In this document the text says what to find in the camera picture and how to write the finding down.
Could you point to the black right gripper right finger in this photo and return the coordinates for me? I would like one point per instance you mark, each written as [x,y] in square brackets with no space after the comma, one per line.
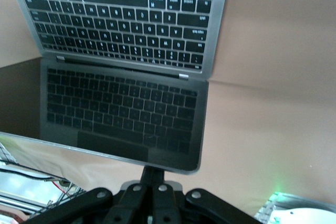
[173,208]

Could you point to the brown table cover sheet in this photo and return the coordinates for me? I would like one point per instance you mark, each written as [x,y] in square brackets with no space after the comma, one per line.
[267,51]

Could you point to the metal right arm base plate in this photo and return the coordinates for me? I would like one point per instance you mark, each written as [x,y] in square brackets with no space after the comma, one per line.
[270,208]

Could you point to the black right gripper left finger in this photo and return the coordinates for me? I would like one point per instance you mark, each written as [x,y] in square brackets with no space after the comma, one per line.
[123,208]

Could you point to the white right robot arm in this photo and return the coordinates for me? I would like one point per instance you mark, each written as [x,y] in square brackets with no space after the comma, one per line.
[304,216]

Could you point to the grey laptop with black keyboard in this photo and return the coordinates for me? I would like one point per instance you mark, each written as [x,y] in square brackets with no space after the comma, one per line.
[118,103]

